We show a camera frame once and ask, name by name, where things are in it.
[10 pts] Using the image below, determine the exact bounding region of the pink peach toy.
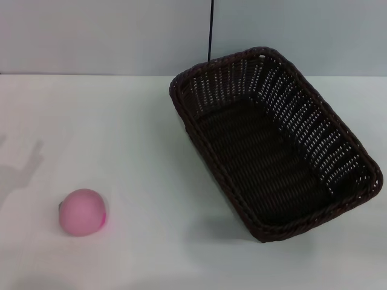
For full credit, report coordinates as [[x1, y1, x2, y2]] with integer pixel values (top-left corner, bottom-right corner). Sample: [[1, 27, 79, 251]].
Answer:
[[58, 188, 109, 237]]

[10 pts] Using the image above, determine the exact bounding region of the black woven plastic basket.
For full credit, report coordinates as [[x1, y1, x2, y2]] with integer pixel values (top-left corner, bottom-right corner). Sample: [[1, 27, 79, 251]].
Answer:
[[168, 46, 383, 243]]

